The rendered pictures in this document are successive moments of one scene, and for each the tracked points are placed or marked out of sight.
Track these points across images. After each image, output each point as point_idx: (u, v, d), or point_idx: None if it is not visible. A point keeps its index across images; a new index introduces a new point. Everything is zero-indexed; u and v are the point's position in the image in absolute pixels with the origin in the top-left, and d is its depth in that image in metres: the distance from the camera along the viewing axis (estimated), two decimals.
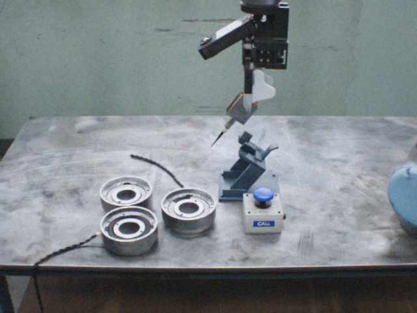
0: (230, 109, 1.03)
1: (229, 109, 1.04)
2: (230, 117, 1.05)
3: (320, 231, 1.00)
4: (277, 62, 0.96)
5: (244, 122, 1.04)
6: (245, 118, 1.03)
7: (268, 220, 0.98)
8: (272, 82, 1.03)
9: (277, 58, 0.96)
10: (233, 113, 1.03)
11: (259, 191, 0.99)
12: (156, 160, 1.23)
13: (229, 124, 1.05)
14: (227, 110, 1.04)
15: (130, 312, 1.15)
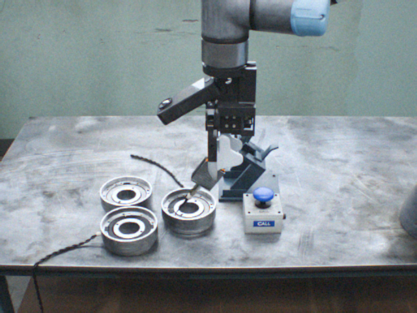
0: (195, 175, 0.94)
1: (193, 175, 0.95)
2: (196, 183, 0.96)
3: (320, 231, 1.00)
4: (245, 127, 0.88)
5: (210, 188, 0.95)
6: (212, 184, 0.95)
7: (268, 220, 0.98)
8: (241, 145, 0.95)
9: (244, 123, 0.87)
10: (198, 179, 0.95)
11: (259, 191, 0.99)
12: (156, 160, 1.23)
13: (194, 192, 0.96)
14: (191, 176, 0.95)
15: (130, 312, 1.15)
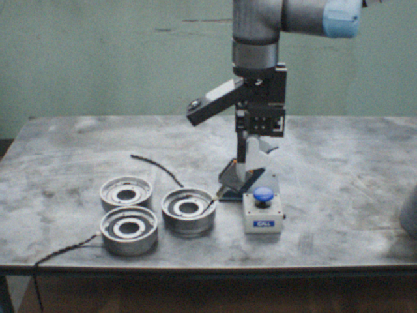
0: (223, 177, 0.94)
1: (220, 177, 0.95)
2: (223, 184, 0.96)
3: (320, 231, 1.00)
4: (273, 128, 0.87)
5: (238, 189, 0.95)
6: (238, 185, 0.95)
7: (268, 220, 0.98)
8: (268, 147, 0.95)
9: (273, 124, 0.87)
10: (225, 180, 0.94)
11: (259, 191, 0.99)
12: (156, 160, 1.23)
13: (221, 193, 0.96)
14: (219, 177, 0.95)
15: (130, 312, 1.15)
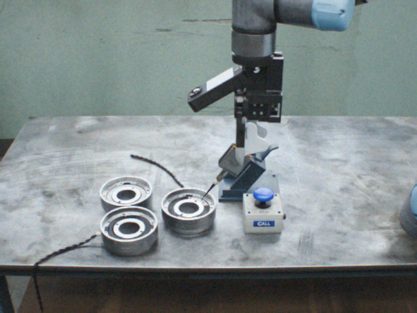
0: (222, 161, 0.99)
1: (220, 161, 0.99)
2: (223, 169, 1.00)
3: (320, 231, 1.00)
4: (271, 115, 0.92)
5: (236, 173, 1.00)
6: (238, 169, 0.99)
7: (268, 220, 0.98)
8: (266, 133, 0.99)
9: (270, 111, 0.91)
10: (225, 165, 0.99)
11: (259, 191, 0.99)
12: (156, 160, 1.23)
13: (221, 177, 1.01)
14: (219, 162, 1.00)
15: (130, 312, 1.15)
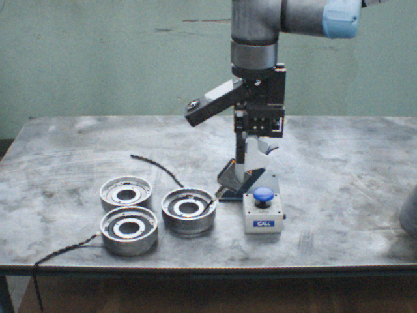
0: (221, 177, 0.94)
1: (219, 177, 0.95)
2: (221, 185, 0.96)
3: (320, 231, 1.00)
4: (273, 129, 0.87)
5: (236, 190, 0.95)
6: (238, 186, 0.95)
7: (268, 220, 0.98)
8: (267, 147, 0.94)
9: (272, 125, 0.87)
10: (224, 181, 0.94)
11: (259, 191, 0.99)
12: (156, 160, 1.23)
13: (220, 193, 0.96)
14: (217, 178, 0.95)
15: (130, 312, 1.15)
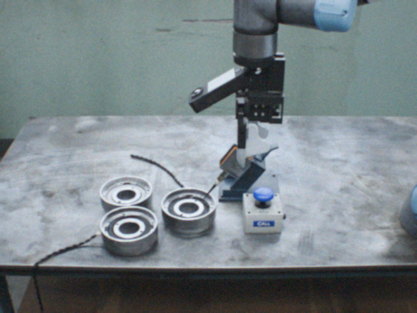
0: (223, 163, 0.98)
1: (221, 162, 0.99)
2: (223, 169, 1.00)
3: (320, 231, 1.00)
4: (273, 115, 0.92)
5: (238, 175, 0.99)
6: (239, 171, 0.99)
7: (268, 220, 0.98)
8: (268, 133, 0.99)
9: (272, 112, 0.91)
10: (226, 167, 0.98)
11: (259, 191, 0.99)
12: (156, 160, 1.23)
13: (222, 177, 1.00)
14: (219, 162, 0.99)
15: (130, 312, 1.15)
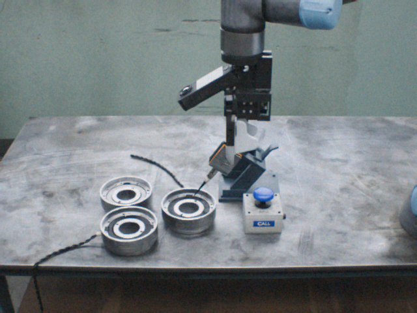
0: (213, 160, 0.99)
1: (210, 159, 1.00)
2: (213, 167, 1.01)
3: (320, 231, 1.00)
4: (260, 113, 0.93)
5: (227, 172, 1.00)
6: (229, 169, 1.00)
7: (268, 220, 0.98)
8: (257, 130, 1.00)
9: (260, 109, 0.92)
10: (215, 164, 0.99)
11: (259, 191, 0.99)
12: (156, 160, 1.23)
13: (212, 175, 1.01)
14: (209, 160, 1.00)
15: (130, 312, 1.15)
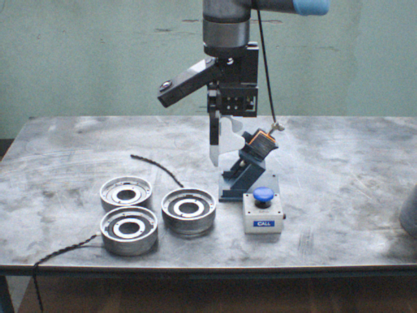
0: (249, 145, 1.06)
1: None
2: (249, 152, 1.08)
3: (320, 231, 1.00)
4: (247, 109, 0.86)
5: (262, 157, 1.07)
6: (263, 154, 1.07)
7: (268, 220, 0.98)
8: (242, 126, 0.94)
9: (245, 105, 0.86)
10: (251, 149, 1.07)
11: (259, 191, 0.99)
12: (156, 160, 1.23)
13: None
14: None
15: (130, 312, 1.15)
